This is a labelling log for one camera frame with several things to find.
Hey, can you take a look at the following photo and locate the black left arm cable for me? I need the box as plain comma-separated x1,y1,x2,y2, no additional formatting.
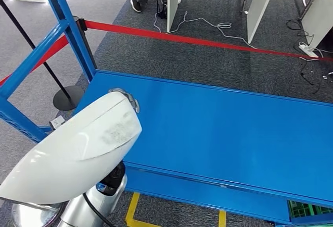
82,192,115,227

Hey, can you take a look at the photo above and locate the black router with antennas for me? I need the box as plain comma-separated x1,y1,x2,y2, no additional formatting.
155,0,168,20

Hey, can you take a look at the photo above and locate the blue steel storage rack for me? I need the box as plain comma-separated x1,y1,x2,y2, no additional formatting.
0,0,333,227

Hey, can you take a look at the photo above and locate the black floor cable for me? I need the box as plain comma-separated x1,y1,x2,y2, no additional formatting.
286,18,323,95

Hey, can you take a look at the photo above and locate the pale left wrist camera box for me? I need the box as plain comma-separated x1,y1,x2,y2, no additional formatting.
49,115,66,131

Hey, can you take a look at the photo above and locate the green plastic crate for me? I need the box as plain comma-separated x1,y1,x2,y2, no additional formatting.
287,199,333,219

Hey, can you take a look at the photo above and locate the black stanchion post with base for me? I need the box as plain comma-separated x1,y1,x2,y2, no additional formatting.
0,0,85,111

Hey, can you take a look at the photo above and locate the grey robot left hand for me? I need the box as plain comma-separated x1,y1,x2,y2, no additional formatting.
108,88,140,114

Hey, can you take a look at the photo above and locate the white power strip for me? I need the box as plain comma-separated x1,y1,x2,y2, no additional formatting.
298,42,319,59

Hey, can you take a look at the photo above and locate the white curved plastic part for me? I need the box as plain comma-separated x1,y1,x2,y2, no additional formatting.
0,91,142,206

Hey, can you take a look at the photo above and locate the white floor cable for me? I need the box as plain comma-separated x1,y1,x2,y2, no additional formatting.
153,9,258,50

